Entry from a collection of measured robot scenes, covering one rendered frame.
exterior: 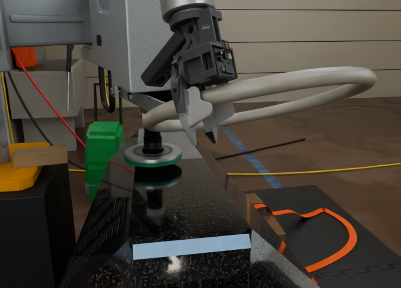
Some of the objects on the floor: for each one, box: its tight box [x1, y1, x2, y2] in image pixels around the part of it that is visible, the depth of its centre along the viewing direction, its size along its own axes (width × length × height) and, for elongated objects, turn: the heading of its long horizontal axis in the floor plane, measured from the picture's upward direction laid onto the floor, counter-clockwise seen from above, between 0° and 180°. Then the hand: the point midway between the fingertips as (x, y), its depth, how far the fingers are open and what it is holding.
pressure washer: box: [85, 83, 125, 202], centre depth 302 cm, size 35×35×87 cm
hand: (200, 138), depth 66 cm, fingers closed on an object, 5 cm apart
